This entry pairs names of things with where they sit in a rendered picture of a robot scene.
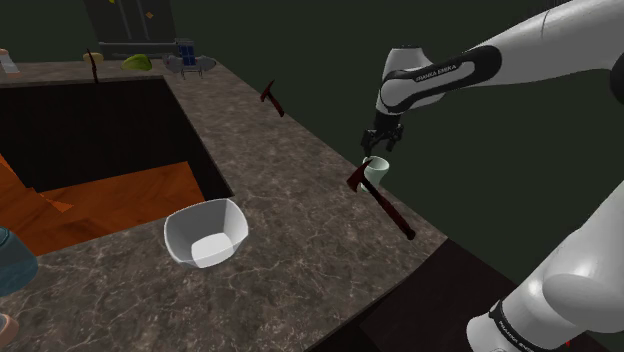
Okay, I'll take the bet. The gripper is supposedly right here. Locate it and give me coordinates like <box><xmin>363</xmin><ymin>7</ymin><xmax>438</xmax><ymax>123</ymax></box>
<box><xmin>360</xmin><ymin>111</ymin><xmax>405</xmax><ymax>159</ymax></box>

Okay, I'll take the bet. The pale green cup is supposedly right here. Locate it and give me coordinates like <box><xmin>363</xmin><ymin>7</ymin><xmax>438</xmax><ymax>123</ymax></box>
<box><xmin>361</xmin><ymin>155</ymin><xmax>391</xmax><ymax>193</ymax></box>

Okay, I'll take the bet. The large dark red hammer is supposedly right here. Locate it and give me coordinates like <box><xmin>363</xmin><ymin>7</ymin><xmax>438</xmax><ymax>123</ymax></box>
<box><xmin>346</xmin><ymin>159</ymin><xmax>417</xmax><ymax>242</ymax></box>

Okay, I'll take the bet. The small dark red hammer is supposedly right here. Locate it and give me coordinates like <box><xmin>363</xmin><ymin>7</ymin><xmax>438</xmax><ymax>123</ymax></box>
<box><xmin>259</xmin><ymin>80</ymin><xmax>286</xmax><ymax>119</ymax></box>

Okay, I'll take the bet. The white square bowl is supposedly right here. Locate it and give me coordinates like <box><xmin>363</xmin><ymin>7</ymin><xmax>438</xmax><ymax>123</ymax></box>
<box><xmin>163</xmin><ymin>197</ymin><xmax>250</xmax><ymax>270</ymax></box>

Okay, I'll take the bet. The grey satellite toy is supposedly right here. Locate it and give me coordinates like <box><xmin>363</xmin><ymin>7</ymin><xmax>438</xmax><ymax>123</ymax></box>
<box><xmin>162</xmin><ymin>39</ymin><xmax>218</xmax><ymax>80</ymax></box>

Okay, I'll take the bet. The green lettuce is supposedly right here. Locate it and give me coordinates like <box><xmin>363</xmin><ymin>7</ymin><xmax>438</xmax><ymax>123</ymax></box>
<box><xmin>120</xmin><ymin>53</ymin><xmax>154</xmax><ymax>72</ymax></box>

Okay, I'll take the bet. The dark thin utensil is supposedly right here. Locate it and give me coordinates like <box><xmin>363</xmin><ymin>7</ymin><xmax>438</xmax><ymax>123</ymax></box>
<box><xmin>86</xmin><ymin>48</ymin><xmax>101</xmax><ymax>85</ymax></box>

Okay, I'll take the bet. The white bottle with orange base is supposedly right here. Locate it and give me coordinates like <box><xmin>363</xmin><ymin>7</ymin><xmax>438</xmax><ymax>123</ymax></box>
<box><xmin>0</xmin><ymin>48</ymin><xmax>22</xmax><ymax>79</ymax></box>

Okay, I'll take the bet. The teal round container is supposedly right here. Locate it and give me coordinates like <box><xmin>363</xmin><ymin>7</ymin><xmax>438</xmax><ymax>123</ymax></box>
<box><xmin>0</xmin><ymin>226</ymin><xmax>40</xmax><ymax>299</ymax></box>

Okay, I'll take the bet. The pink round object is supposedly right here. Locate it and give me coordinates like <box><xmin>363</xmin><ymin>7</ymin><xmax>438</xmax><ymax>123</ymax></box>
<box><xmin>0</xmin><ymin>313</ymin><xmax>21</xmax><ymax>348</ymax></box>

